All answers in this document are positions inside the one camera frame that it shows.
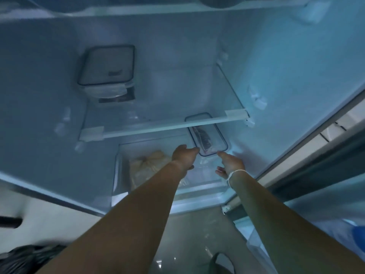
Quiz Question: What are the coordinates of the dark slipper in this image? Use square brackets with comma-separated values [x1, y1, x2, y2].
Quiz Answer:
[209, 252, 236, 274]

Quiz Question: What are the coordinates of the black plastic bag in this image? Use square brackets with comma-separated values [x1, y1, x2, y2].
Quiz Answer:
[0, 244, 67, 274]

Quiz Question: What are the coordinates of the blue object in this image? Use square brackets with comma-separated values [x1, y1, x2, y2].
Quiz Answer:
[351, 225, 365, 252]

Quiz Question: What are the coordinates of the black handle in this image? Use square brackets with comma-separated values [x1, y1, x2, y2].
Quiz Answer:
[0, 215, 23, 229]

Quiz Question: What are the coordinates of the beige food bag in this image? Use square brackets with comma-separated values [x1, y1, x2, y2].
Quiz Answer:
[129, 149, 190, 192]

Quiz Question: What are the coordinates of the person's right forearm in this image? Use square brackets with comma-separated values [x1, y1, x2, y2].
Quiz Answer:
[229, 170, 365, 274]

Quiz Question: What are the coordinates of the dark round pot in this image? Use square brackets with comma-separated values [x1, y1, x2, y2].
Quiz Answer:
[196, 0, 243, 9]

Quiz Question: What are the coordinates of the white string bracelet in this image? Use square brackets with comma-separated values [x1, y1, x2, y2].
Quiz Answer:
[227, 169, 247, 188]

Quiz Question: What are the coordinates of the clear crisper drawer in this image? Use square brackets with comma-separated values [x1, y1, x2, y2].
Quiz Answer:
[111, 133, 232, 216]

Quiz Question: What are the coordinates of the white-edged refrigerator shelf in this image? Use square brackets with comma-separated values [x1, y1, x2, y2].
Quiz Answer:
[0, 0, 315, 21]

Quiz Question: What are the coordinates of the clear container with blue-rimmed lid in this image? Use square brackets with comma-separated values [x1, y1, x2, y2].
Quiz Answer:
[184, 112, 229, 169]

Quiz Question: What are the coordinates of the square container with grey lid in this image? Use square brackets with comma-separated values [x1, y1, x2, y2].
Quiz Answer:
[77, 44, 136, 105]

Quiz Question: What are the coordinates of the refrigerator door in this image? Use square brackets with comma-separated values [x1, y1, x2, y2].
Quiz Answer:
[222, 90, 365, 274]

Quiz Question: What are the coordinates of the glass refrigerator shelf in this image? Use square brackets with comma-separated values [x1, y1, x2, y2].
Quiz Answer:
[78, 62, 256, 143]

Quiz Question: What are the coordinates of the white refrigerator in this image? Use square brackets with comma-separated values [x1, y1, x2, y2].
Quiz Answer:
[0, 0, 365, 218]

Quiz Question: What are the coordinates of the person's right hand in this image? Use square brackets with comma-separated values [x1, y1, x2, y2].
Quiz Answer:
[215, 151, 246, 181]

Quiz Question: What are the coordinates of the person's left hand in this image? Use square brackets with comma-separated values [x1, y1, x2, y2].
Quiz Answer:
[171, 144, 200, 172]

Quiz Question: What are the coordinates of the person's left forearm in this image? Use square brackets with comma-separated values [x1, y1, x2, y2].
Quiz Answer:
[36, 160, 195, 274]

